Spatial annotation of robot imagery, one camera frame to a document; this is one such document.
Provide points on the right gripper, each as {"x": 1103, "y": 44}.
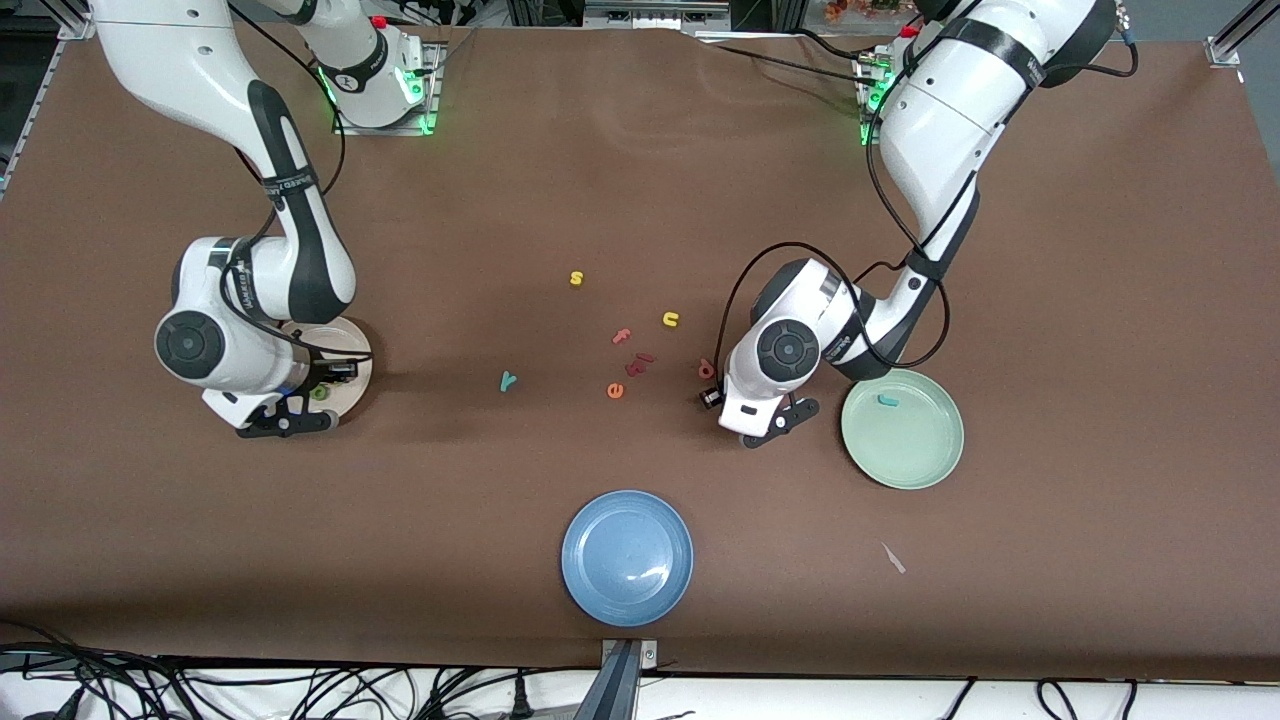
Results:
{"x": 322, "y": 374}

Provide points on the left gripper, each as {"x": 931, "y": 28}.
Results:
{"x": 711, "y": 398}

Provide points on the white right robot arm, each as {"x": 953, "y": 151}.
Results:
{"x": 200, "y": 345}

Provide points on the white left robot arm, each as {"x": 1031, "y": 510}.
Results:
{"x": 790, "y": 350}

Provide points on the beige brown plate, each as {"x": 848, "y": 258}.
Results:
{"x": 355, "y": 400}

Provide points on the blue plate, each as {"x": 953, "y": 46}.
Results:
{"x": 625, "y": 560}

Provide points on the light green plate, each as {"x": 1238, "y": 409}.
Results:
{"x": 905, "y": 445}

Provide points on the brown table cover sheet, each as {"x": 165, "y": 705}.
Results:
{"x": 620, "y": 180}

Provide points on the white paper scrap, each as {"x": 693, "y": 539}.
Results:
{"x": 893, "y": 558}

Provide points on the black power plug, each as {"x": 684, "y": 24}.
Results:
{"x": 520, "y": 697}

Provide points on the grey metal box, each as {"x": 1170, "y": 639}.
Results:
{"x": 655, "y": 12}

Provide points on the orange leaf decoration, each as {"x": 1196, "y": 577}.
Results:
{"x": 860, "y": 8}

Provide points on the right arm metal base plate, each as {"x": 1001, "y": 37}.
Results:
{"x": 380, "y": 131}

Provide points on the grey metal camera mount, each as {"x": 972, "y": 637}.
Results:
{"x": 620, "y": 690}

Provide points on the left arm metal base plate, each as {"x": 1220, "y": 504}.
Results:
{"x": 866, "y": 135}

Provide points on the long aluminium edge rail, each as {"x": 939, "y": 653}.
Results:
{"x": 45, "y": 100}

